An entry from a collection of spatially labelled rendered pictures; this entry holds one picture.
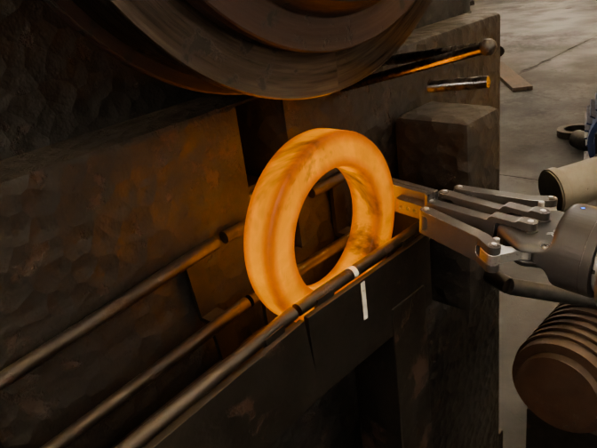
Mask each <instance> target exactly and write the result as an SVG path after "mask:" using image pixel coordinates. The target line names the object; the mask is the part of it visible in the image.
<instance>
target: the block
mask: <svg viewBox="0 0 597 448"><path fill-rule="evenodd" d="M395 130H396V145H397V159H398V173H399V180H404V181H408V182H411V183H414V184H418V185H421V186H424V187H428V188H433V189H437V190H438V192H439V191H440V190H442V189H447V190H451V191H453V190H454V186H456V185H464V186H470V187H476V188H487V189H494V190H499V113H498V109H497V108H493V107H491V106H483V105H471V104H458V103H447V102H434V101H431V102H428V103H426V104H424V105H422V106H420V107H418V108H415V109H412V110H411V111H409V112H407V113H405V114H402V115H400V116H398V118H397V120H396V124H395ZM429 242H430V261H431V282H432V300H434V301H438V302H440V303H443V304H446V305H450V306H452V307H455V308H461V309H463V310H470V309H474V308H476V307H477V306H478V305H479V304H480V303H481V302H482V301H483V300H484V299H485V298H487V297H488V296H489V295H490V294H491V293H492V292H493V291H494V290H495V289H496V288H495V287H494V286H492V285H490V284H488V283H486V282H485V281H484V278H483V276H484V271H485V270H484V269H483V268H482V267H481V266H480V265H479V264H478V263H477V262H476V261H475V260H472V259H470V258H468V257H466V256H465V255H463V254H461V253H459V252H456V251H454V250H452V249H450V248H449V247H447V246H445V245H443V244H440V243H438V242H436V241H435V240H433V239H432V238H430V240H429Z"/></svg>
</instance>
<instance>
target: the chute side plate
mask: <svg viewBox="0 0 597 448"><path fill-rule="evenodd" d="M363 281H364V282H365V291H366V300H367V310H368V318H367V319H365V320H363V311H362V293H361V282H363ZM421 285H424V286H425V298H426V308H427V307H428V306H429V305H431V304H432V282H431V261H430V242H429V237H428V236H425V235H423V234H422V235H420V236H418V237H417V238H415V239H414V240H413V241H411V242H410V243H409V244H407V245H405V246H404V247H403V248H401V249H400V250H399V251H397V252H395V253H394V254H392V255H391V256H390V257H388V258H387V259H385V260H383V261H382V262H380V263H379V264H378V265H377V266H376V267H374V268H372V269H371V270H370V271H368V272H367V273H365V274H364V275H362V276H360V277H359V278H358V279H356V280H355V281H353V282H352V283H351V284H349V285H348V286H347V287H345V288H344V289H342V290H341V291H339V292H338V293H336V294H335V295H334V296H332V297H331V298H329V299H328V300H326V301H325V302H324V303H323V304H321V305H320V306H318V307H317V308H315V309H313V310H312V311H310V312H309V313H307V314H306V315H305V316H304V321H303V320H300V319H299V320H298V321H297V322H296V323H295V324H294V325H292V326H291V327H290V328H289V329H288V330H286V331H285V332H284V333H283V334H282V335H281V336H280V337H278V338H277V339H276V340H275V341H273V342H272V343H271V344H270V345H269V346H267V347H266V348H264V349H263V350H262V351H261V352H259V353H258V354H257V355H256V356H254V357H253V358H252V359H251V360H250V361H249V362H248V363H247V364H246V365H244V366H243V367H242V368H241V369H239V370H238V371H237V372H236V373H234V374H233V375H232V376H231V377H230V378H228V379H227V380H226V381H225V382H223V383H222V384H221V385H220V386H219V387H217V388H216V389H215V390H214V391H212V392H211V393H210V394H209V395H208V396H207V397H205V398H204V400H202V401H201V402H200V403H199V404H197V405H196V406H195V407H194V408H193V409H191V410H190V411H189V412H188V413H186V414H185V415H184V416H183V417H182V418H180V419H179V420H178V421H177V422H175V423H174V424H173V425H172V426H170V427H169V428H168V429H167V430H165V431H164V432H163V433H162V434H161V435H160V436H159V437H157V438H156V439H155V440H154V441H153V442H152V443H151V444H149V445H148V446H147V447H146V448H268V447H269V446H270V445H271V444H272V443H273V442H274V441H275V440H276V439H277V438H278V437H279V436H280V435H281V434H282V433H283V432H284V431H285V430H286V429H287V428H288V427H289V426H290V425H291V424H292V423H293V422H294V421H295V420H297V419H298V418H299V417H300V416H301V415H302V414H303V413H304V412H305V411H306V410H307V409H308V408H309V407H310V406H311V405H312V404H313V403H314V402H315V401H316V400H317V399H318V398H319V397H320V396H322V395H323V394H324V393H325V392H326V391H328V390H329V389H330V388H331V387H333V386H334V385H335V384H336V383H337V382H339V381H340V380H341V379H342V378H344V377H345V376H346V375H347V374H348V373H350V372H351V371H352V370H353V369H354V368H355V367H356V366H357V365H358V364H360V363H361V362H362V361H363V360H365V359H366V358H367V357H368V356H370V355H371V354H372V353H373V352H374V351H375V350H377V349H378V348H379V347H380V346H382V345H383V344H384V343H385V342H386V341H388V340H389V339H390V338H391V337H393V323H392V309H393V308H394V307H395V306H397V305H398V304H399V303H400V302H402V301H403V300H404V299H406V298H407V297H408V296H410V295H411V294H412V293H413V292H414V291H416V290H417V289H418V288H419V287H420V286H421Z"/></svg>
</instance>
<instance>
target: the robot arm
mask: <svg viewBox="0 0 597 448"><path fill-rule="evenodd" d="M392 181H393V186H394V211H395V212H398V213H402V214H405V215H408V216H410V217H414V218H417V219H419V232H420V233H421V234H423V235H425V236H428V237H430V238H432V239H433V240H435V241H436V242H438V243H440V244H443V245H445V246H447V247H449V248H450V249H452V250H454V251H456V252H459V253H461V254H463V255H465V256H466V257H468V258H470V259H472V260H475V261H476V262H477V263H478V264H479V265H480V266H481V267H482V268H483V269H484V270H485V271H487V272H489V273H497V272H498V271H499V264H500V263H505V262H509V261H514V262H515V263H517V264H519V265H521V266H524V267H534V268H542V269H543V270H544V271H545V273H546V275H547V278H548V280H549V282H550V283H551V284H552V285H554V286H556V287H559V288H562V289H564V290H567V291H570V292H574V293H577V294H580V295H583V296H586V297H588V298H594V301H595V304H596V306H597V207H595V206H591V205H588V204H573V205H572V206H570V208H569V209H568V210H567V211H566V212H561V211H557V209H556V208H557V201H558V198H557V197H556V196H530V195H524V194H518V193H512V192H505V191H499V190H494V189H487V188H476V187H470V186H464V185H456V186H454V190H453V191H451V190H448V189H442V190H440V191H439V192H438V190H437V189H433V188H428V187H424V186H421V185H418V184H414V183H411V182H408V181H404V180H398V179H395V178H392Z"/></svg>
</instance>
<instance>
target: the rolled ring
mask: <svg viewBox="0 0 597 448"><path fill-rule="evenodd" d="M334 168H338V169H339V170H340V171H341V173H342V174H343V175H344V177H345V179H346V182H347V184H348V187H349V189H350V193H351V197H352V205H353V217H352V225H351V230H350V234H349V237H348V240H347V243H346V247H345V250H344V251H343V253H342V255H341V257H340V259H339V260H338V262H337V264H336V265H335V267H334V268H333V269H332V270H331V272H330V273H329V274H328V275H327V276H325V277H324V278H323V279H322V280H320V281H318V282H317V283H315V284H311V285H306V284H305V283H304V281H303V280H302V278H301V276H300V274H299V271H298V268H297V264H296V259H295V251H294V241H295V231H296V226H297V222H298V218H299V213H300V210H301V208H302V205H303V203H304V201H305V199H306V197H307V195H308V193H309V191H310V190H311V188H312V187H313V186H314V184H315V183H316V182H317V181H318V180H319V179H320V178H321V177H322V176H323V175H324V174H325V173H326V172H328V171H330V170H332V169H334ZM393 227H394V186H393V181H392V177H391V173H390V171H389V168H388V165H387V163H386V159H385V158H384V157H383V155H382V153H381V152H380V150H379V149H378V147H377V146H376V145H375V144H374V143H373V142H372V141H371V140H369V139H368V138H366V137H365V136H363V135H361V134H360V133H358V132H352V131H346V130H339V129H331V128H315V129H312V130H308V131H306V132H302V133H301V134H299V135H297V136H295V137H294V138H292V139H290V140H289V141H287V142H286V143H285V144H284V145H283V146H282V147H281V148H280V149H279V150H278V151H277V152H276V153H275V154H274V155H273V157H272V158H271V159H270V161H269V162H268V163H267V165H266V167H265V169H264V170H263V172H262V173H261V175H260V176H259V179H258V182H257V184H256V186H255V188H254V190H253V193H252V195H251V200H250V203H249V207H248V211H247V214H246V220H245V225H244V235H243V251H244V260H245V266H246V270H247V274H248V277H249V279H250V282H251V286H252V288H253V290H254V292H255V293H256V294H257V296H258V297H259V299H260V300H261V302H262V303H263V304H264V305H265V306H266V307H267V308H268V309H269V310H270V311H272V312H273V313H275V314H277V315H278V316H279V315H280V314H281V313H282V312H283V311H285V310H286V309H287V308H289V307H292V305H293V304H294V303H296V302H297V301H299V300H301V299H302V298H304V297H305V296H307V295H308V294H309V293H310V292H312V291H314V290H315V289H317V288H318V287H320V286H321V285H323V284H325V283H326V282H328V281H329V280H331V279H332V278H333V277H334V276H336V275H338V274H339V273H341V272H342V271H344V270H345V269H346V268H348V267H349V266H352V265H353V264H355V263H356V262H357V261H358V260H360V259H362V258H363V257H365V256H366V255H368V254H369V253H371V252H373V251H374V250H376V249H377V248H379V246H381V245H382V244H384V243H386V242H387V241H389V240H390V239H391V238H392V234H393Z"/></svg>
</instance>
